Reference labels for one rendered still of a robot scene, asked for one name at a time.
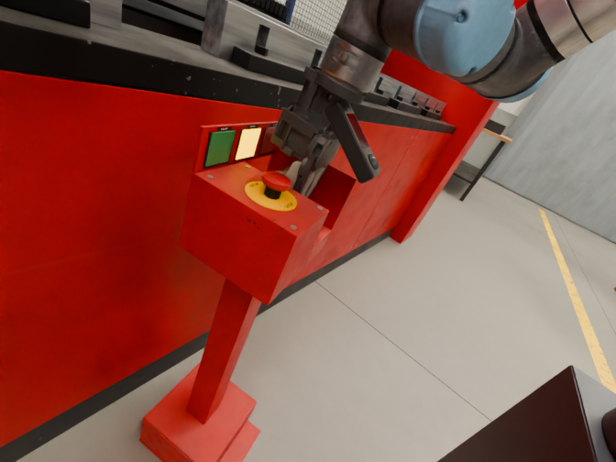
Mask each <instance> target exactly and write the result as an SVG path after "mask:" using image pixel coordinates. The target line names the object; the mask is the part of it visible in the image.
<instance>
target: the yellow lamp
mask: <svg viewBox="0 0 616 462"><path fill-rule="evenodd" d="M260 130H261V128H256V129H246V130H243V132H242V136H241V139H240V143H239V147H238V150H237V154H236V160H239V159H243V158H247V157H252V156H254V153H255V149H256V146H257V143H258V140H259V134H260Z"/></svg>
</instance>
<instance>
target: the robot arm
mask: <svg viewBox="0 0 616 462"><path fill-rule="evenodd" d="M513 2H514V0H347V2H346V6H345V8H344V10H343V13H342V15H341V17H340V19H339V21H338V23H337V26H336V29H335V32H334V35H333V36H332V38H331V40H330V43H329V45H328V47H327V50H326V52H325V54H324V57H323V59H322V61H321V64H320V66H321V68H322V69H323V71H318V70H317V69H312V68H310V67H308V66H306V67H305V70H304V72H303V75H302V77H304V78H305V79H306V81H305V83H304V86H303V88H302V91H301V93H300V96H299V98H298V101H297V102H290V103H289V105H288V106H287V108H283V109H282V112H281V114H280V119H279V121H278V124H277V125H276V128H275V130H274V133H273V135H272V138H271V140H270V142H272V143H273V144H275V145H276V146H278V147H279V148H280V150H281V151H282V152H284V153H285V154H287V155H288V156H290V157H292V156H294V157H296V158H297V159H299V160H301V161H302V162H300V161H294V162H293V164H292V165H291V166H290V167H287V168H285V169H284V171H280V170H276V172H279V173H281V174H283V175H285V176H286V177H287V178H288V179H289V180H290V181H291V189H293V190H294V191H296V192H297V193H300V194H302V195H303V196H305V197H308V196H309V195H310V193H311V192H312V190H313V189H314V187H315V186H316V185H317V183H318V182H319V181H320V179H321V178H322V176H323V175H324V173H325V171H326V170H327V168H328V166H329V164H330V162H331V160H332V159H333V158H334V156H335V155H336V153H337V152H338V150H339V147H340V145H341V147H342V149H343V151H344V152H345V154H346V157H347V159H348V161H349V164H350V166H351V168H352V170H353V172H354V173H355V175H356V177H357V180H358V182H359V183H365V182H368V181H370V180H372V179H374V178H375V177H377V176H378V175H379V174H380V166H379V163H378V160H377V159H376V157H375V156H374V154H373V152H372V150H371V148H370V146H369V143H368V142H367V139H366V137H365V135H364V133H363V131H362V129H361V127H360V124H359V122H358V120H357V118H356V116H355V114H354V111H353V109H352V107H351V105H350V103H349V102H351V103H354V104H356V105H361V103H362V101H363V99H364V98H365V96H366V95H364V93H368V92H369V91H370V89H371V87H372V85H373V83H374V82H375V81H376V79H377V77H378V75H379V73H380V70H381V68H382V67H383V65H384V63H383V62H385V61H386V59H387V58H388V56H389V55H390V53H391V50H392V49H394V50H397V51H399V52H401V53H403V54H405V55H407V56H409V57H411V58H413V59H415V60H417V61H419V62H421V63H423V64H425V65H426V66H427V67H428V68H430V69H432V70H433V71H436V72H440V73H442V74H443V75H445V76H447V77H449V78H451V79H453V80H455V81H456V82H459V83H462V84H464V85H465V86H466V87H468V88H470V89H472V90H474V91H475V92H476V93H477V94H478V95H480V96H481V97H484V98H486V99H490V100H492V101H496V102H500V103H505V104H507V103H514V102H518V101H521V100H522V99H524V98H526V97H528V96H530V95H531V94H533V93H534V92H536V90H537V89H538V88H539V87H540V86H541V85H542V84H543V82H545V80H546V79H547V77H548V75H549V73H550V71H551V68H552V67H553V66H555V65H557V64H558V63H559V62H560V61H563V60H565V59H566V58H568V57H570V56H572V55H573V54H575V53H577V52H578V51H580V50H582V49H584V48H586V47H587V46H588V45H590V44H592V43H593V42H595V41H597V40H598V39H601V38H602V37H604V36H606V35H608V34H609V33H611V32H612V31H613V30H615V29H616V0H529V1H528V2H526V3H525V4H524V5H522V6H521V7H519V8H518V9H517V10H516V8H515V6H514V5H513ZM331 95H332V100H331V99H330V98H331ZM347 100H348V101H349V102H347ZM292 103H293V104H292ZM291 104H292V105H291ZM294 104H296V105H294ZM292 112H293V113H292ZM602 430H603V433H604V437H605V440H606V442H607V445H608V447H609V449H610V452H611V454H612V456H613V457H614V459H615V461H616V408H614V409H612V410H611V411H609V412H607V413H605V414H604V416H603V419H602Z"/></svg>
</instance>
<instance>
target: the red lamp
mask: <svg viewBox="0 0 616 462"><path fill-rule="evenodd" d="M275 128H276V127H267V130H266V133H265V136H264V139H263V142H262V146H261V149H260V152H259V154H264V153H268V152H272V151H274V149H275V146H276V145H275V144H273V143H272V142H270V140H271V138H272V135H273V133H274V130H275Z"/></svg>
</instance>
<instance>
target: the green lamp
mask: <svg viewBox="0 0 616 462"><path fill-rule="evenodd" d="M235 133H236V131H226V132H216V133H212V136H211V141H210V146H209V150H208V155H207V160H206V163H205V167H207V166H211V165H215V164H219V163H224V162H228V160H229V156H230V152H231V148H232V145H233V141H234V137H235Z"/></svg>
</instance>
